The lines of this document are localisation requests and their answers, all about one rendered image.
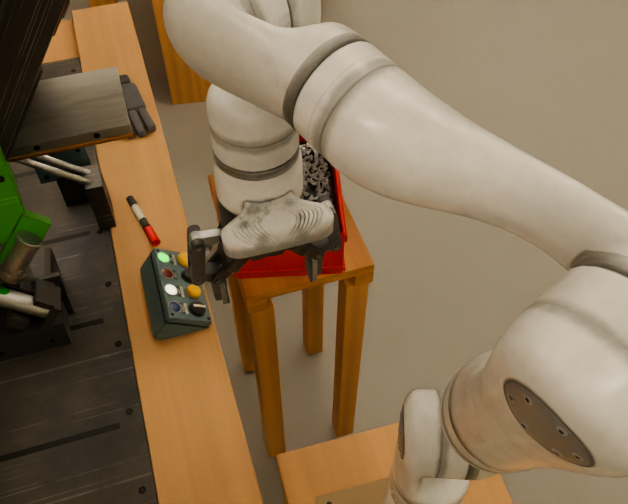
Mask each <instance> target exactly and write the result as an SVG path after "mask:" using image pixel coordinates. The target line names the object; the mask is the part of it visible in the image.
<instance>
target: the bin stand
mask: <svg viewBox="0 0 628 504"><path fill-rule="evenodd" d="M208 180H209V186H210V192H211V196H212V199H213V203H214V206H215V209H216V213H217V219H218V225H219V223H220V213H219V207H218V201H217V195H216V187H215V181H214V175H213V174H212V175H208ZM343 204H344V212H345V220H346V228H347V235H348V238H347V242H344V258H345V266H346V270H345V271H344V270H343V272H342V273H340V274H322V275H317V281H314V282H310V280H309V277H308V275H304V276H286V277H268V278H249V279H238V278H237V276H236V277H234V273H233V272H232V273H231V274H230V276H229V277H228V278H227V279H228V285H229V291H230V297H231V303H232V309H233V315H234V321H235V327H236V333H237V339H238V345H239V351H240V357H241V362H242V365H243V369H244V372H245V373H247V372H250V371H254V370H255V376H256V383H257V390H258V397H259V404H260V412H261V419H262V426H263V433H264V441H265V445H266V449H267V452H268V456H269V458H272V457H275V456H276V455H278V454H281V453H285V452H286V446H285V433H284V421H283V409H282V396H281V384H280V372H279V359H278V347H277V334H276V322H275V310H274V304H273V301H272V298H273V297H277V296H281V295H284V294H288V293H292V292H296V291H300V290H302V311H303V344H304V347H305V349H306V352H307V355H311V354H315V353H318V352H322V351H323V306H324V284H327V283H331V282H334V281H338V280H339V283H338V304H337V325H336V346H335V367H334V388H333V409H332V425H333V428H334V431H335V433H336V436H337V437H340V436H344V435H347V434H350V433H353V428H354V418H355V409H356V399H357V390H358V381H359V371H360V362H361V352H362V343H363V334H364V324H365V315H366V305H367V296H368V287H369V283H371V282H372V281H373V273H374V262H373V260H372V258H371V256H370V254H369V252H368V249H367V247H366V245H365V243H364V241H363V239H362V237H361V234H360V232H359V230H358V228H357V226H356V224H355V222H354V220H353V217H352V215H351V213H350V211H349V209H348V207H347V205H346V203H345V200H344V198H343Z"/></svg>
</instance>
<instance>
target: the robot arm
mask: <svg viewBox="0 0 628 504"><path fill-rule="evenodd" d="M163 20H164V26H165V29H166V32H167V35H168V38H169V40H170V42H171V44H172V45H173V47H174V49H175V50H176V52H177V53H178V54H179V56H180V57H181V58H182V59H183V60H184V62H185V63H186V64H187V65H188V66H189V67H190V68H191V69H192V70H193V71H195V72H196V73H197V74H199V75H200V76H201V77H202V78H204V79H205V80H207V81H208V82H210V83H212V84H211V86H210V87H209V89H208V93H207V98H206V109H207V116H208V122H209V129H210V136H211V142H212V150H213V156H212V167H213V175H214V181H215V187H216V195H217V201H218V207H219V213H220V223H219V225H218V227H217V229H211V230H204V231H201V230H200V227H199V226H198V225H191V226H189V227H188V228H187V258H188V267H189V271H190V275H191V279H192V283H193V285H196V286H199V285H202V284H204V282H210V283H211V286H212V290H213V294H214V297H215V299H216V300H217V301H219V300H222V302H223V305H224V304H228V303H230V300H229V294H228V288H227V283H226V279H227V278H228V277H229V276H230V274H231V273H232V272H233V273H237V272H238V271H239V270H240V269H241V268H242V267H243V266H244V265H245V264H246V263H247V261H248V260H249V259H251V260H252V261H256V260H260V259H263V258H265V257H267V256H277V255H281V254H283V252H284V251H286V250H287V249H288V250H290V251H292V252H294V253H296V254H298V255H300V256H302V257H303V256H304V255H305V269H306V272H307V275H308V277H309V280H310V282H314V281H317V275H321V273H322V271H323V257H324V254H325V253H326V252H328V251H330V250H331V251H332V252H336V251H338V250H340V249H341V248H342V243H341V236H340V230H339V223H338V217H337V213H336V211H335V209H334V207H333V204H332V202H331V200H330V198H329V196H328V195H326V194H324V195H321V196H319V197H318V199H317V202H313V201H308V200H304V199H303V162H302V155H301V150H300V145H299V134H300V135H301V136H302V137H303V138H304V139H305V140H306V141H307V142H308V143H309V144H310V145H311V146H312V147H313V148H314V149H316V150H317V151H318V152H319V153H320V154H321V155H322V156H323V157H324V158H325V159H326V160H327V161H328V162H329V163H330V164H331V165H332V166H333V167H334V168H336V169H337V170H338V171H339V172H340V173H342V174H343V175H344V176H345V177H347V178H348V179H350V180H351V181H353V182H354V183H356V184H357V185H359V186H361V187H363V188H365V189H367V190H369V191H371V192H374V193H376V194H379V195H381V196H384V197H386V198H389V199H392V200H395V201H399V202H403V203H407V204H411V205H415V206H419V207H424V208H428V209H433V210H438V211H442V212H447V213H451V214H455V215H459V216H463V217H467V218H471V219H474V220H477V221H480V222H483V223H486V224H489V225H492V226H495V227H498V228H501V229H503V230H506V231H508V232H510V233H512V234H515V235H517V236H519V237H520V238H522V239H524V240H526V241H528V242H530V243H531V244H533V245H535V246H536V247H538V248H539V249H541V250H542V251H544V252H545V253H546V254H548V255H549V256H551V257H552V258H553V259H554V260H555V261H557V262H558V263H559V264H560V265H561V266H563V267H564V268H565V269H566V270H567V271H568V272H567V273H565V274H564V275H563V276H562V277H561V278H560V279H559V280H558V281H557V282H556V283H555V284H553V285H552V286H551V287H550V288H549V289H548V290H547V291H546V292H545V293H544V294H543V295H541V296H540V297H539V298H538V299H537V300H536V301H535V302H534V303H533V304H532V305H531V306H530V307H527V308H526V309H525V310H524V311H523V312H522V313H521V314H520V315H519V316H518V317H517V318H516V319H515V320H514V321H513V322H512V323H511V324H510V326H509V327H508V328H507V329H506V331H505V332H504V333H503V335H502V336H501V338H500V339H499V341H498V342H497V344H496V346H495V347H494V349H491V350H489V351H486V352H484V353H482V354H480V355H478V356H476V357H475V358H473V359H472V360H470V361H469V362H468V363H467V364H466V365H465V366H464V367H463V368H461V369H460V370H459V371H458V372H457V373H456V374H455V375H454V377H453V378H452V379H451V380H450V382H449V383H448V385H447V387H446V389H445V390H434V389H415V390H412V391H411V392H410V393H409V394H408V395H407V397H406V398H405V400H404V403H403V406H402V409H401V410H400V421H399V426H398V438H397V443H396V448H395V454H394V459H393V463H392V467H391V471H390V476H389V480H388V484H387V488H386V492H385V496H384V500H383V504H463V502H462V500H463V498H464V496H465V494H466V492H467V490H468V487H469V484H470V480H482V479H487V478H490V477H492V476H494V475H496V474H509V473H518V472H525V471H530V470H533V469H547V468H553V469H558V470H563V471H568V472H573V473H578V474H583V475H589V476H595V477H604V478H623V477H628V211H627V210H626V209H624V208H622V207H621V206H619V205H617V204H615V203H614V202H612V201H610V200H608V199H607V198H605V197H603V196H602V195H600V194H598V193H596V192H595V191H593V190H591V189H590V188H588V187H586V186H585V185H583V184H581V183H580V182H578V181H576V180H575V179H573V178H571V177H569V176H568V175H566V174H564V173H562V172H561V171H559V170H557V169H555V168H554V167H552V166H550V165H548V164H547V163H545V162H543V161H541V160H539V159H538V158H536V157H534V156H532V155H530V154H528V153H527V152H525V151H523V150H521V149H519V148H518V147H516V146H514V145H512V144H510V143H509V142H507V141H505V140H503V139H501V138H500V137H498V136H496V135H494V134H493V133H491V132H489V131H488V130H486V129H484V128H482V127H481V126H479V125H477V124H476V123H474V122H473V121H471V120H469V119H468V118H466V117H465V116H463V115H462V114H460V113H459V112H457V111H456V110H454V109H453V108H451V107H450V106H449V105H447V104H446V103H444V102H443V101H442V100H440V99H439V98H438V97H436V96H435V95H434V94H432V93H431V92H430V91H428V90H427V89H426V88H424V87H423V86H422V85H420V84H419V83H418V82H417V81H416V80H414V79H413V78H412V77H411V76H410V75H408V74H407V73H406V72H405V71H404V70H402V69H401V68H400V67H399V66H398V65H396V64H395V63H394V62H393V61H391V60H390V59H389V58H388V57H387V56H385V55H384V54H383V53H382V52H380V51H379V50H378V49H377V48H376V47H374V46H373V45H372V44H371V43H370V42H368V41H367V40H366V39H365V38H363V37H362V36H361V35H359V34H358V33H357V32H355V31H354V30H352V29H351V28H349V27H347V26H345V25H343V24H339V23H335V22H326V23H320V22H321V0H164V3H163ZM216 243H219V244H218V247H217V251H216V252H215V253H214V254H213V255H212V256H211V258H210V259H209V260H208V261H207V262H205V256H209V255H210V251H211V250H212V247H213V245H214V244H216ZM221 264H222V265H221ZM220 265H221V266H220Z"/></svg>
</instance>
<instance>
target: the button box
mask: <svg viewBox="0 0 628 504"><path fill-rule="evenodd" d="M159 253H165V254H166V255H167V256H168V257H169V261H168V262H163V261H161V260H160V259H159V257H158V254H159ZM179 254H180V252H175V251H169V250H164V249H158V248H154V249H153V250H152V251H151V252H150V255H149V256H148V257H147V259H146V260H145V262H144V264H143V265H142V267H141V268H140V273H141V278H142V282H143V287H144V292H145V297H146V302H147V307H148V312H149V317H150V322H151V327H152V332H153V337H154V338H155V339H169V338H173V337H177V336H180V335H184V334H188V333H192V332H195V331H199V330H203V329H206V328H209V326H210V325H211V323H212V319H211V316H210V312H209V308H208V305H207V301H206V297H205V293H204V290H203V286H202V285H199V286H198V287H199V288H200V290H201V294H200V296H199V297H198V298H193V297H191V296H189V295H188V293H187V288H188V286H189V285H192V284H193V283H192V282H190V281H187V280H186V279H185V278H184V277H183V271H184V270H185V269H188V268H189V267H185V266H183V265H181V264H180V263H179V262H178V259H177V257H178V255H179ZM164 268H166V269H169V270H170V271H171V272H172V273H173V276H172V277H171V278H167V277H165V276H164V275H163V274H162V269H164ZM166 285H172V286H174V287H175V288H176V290H177V292H176V294H170V293H168V292H167V291H166V289H165V287H166ZM193 301H201V302H202V303H203V304H204V305H205V306H206V311H205V313H204V314H203V315H196V314H194V313H193V312H192V311H191V309H190V305H191V303H192V302H193ZM170 302H177V303H178V304H179V305H180V307H181V310H180V311H178V312H176V311H173V310H172V309H171V308H170V306H169V304H170Z"/></svg>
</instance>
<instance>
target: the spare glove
mask: <svg viewBox="0 0 628 504"><path fill-rule="evenodd" d="M119 78H120V82H121V87H122V91H123V95H124V100H125V104H126V108H127V113H128V117H129V118H130V120H129V122H130V121H131V123H132V125H133V127H134V129H135V131H136V133H137V135H138V136H139V137H144V136H146V130H145V128H144V125H145V127H146V128H147V130H148V131H149V132H154V131H156V124H155V123H154V121H153V120H152V118H151V116H150V115H149V113H148V111H147V110H146V105H145V103H144V101H143V98H142V96H141V94H140V92H139V90H138V88H137V86H136V85H135V83H131V80H130V78H129V77H128V75H126V74H123V75H120V76H119ZM138 114H139V115H138ZM139 116H140V117H139ZM140 118H141V119H140ZM141 120H142V121H143V123H144V125H143V123H142V121H141ZM131 123H130V126H131V130H132V134H133V137H131V138H127V139H133V138H134V135H135V134H134V131H133V128H132V125H131Z"/></svg>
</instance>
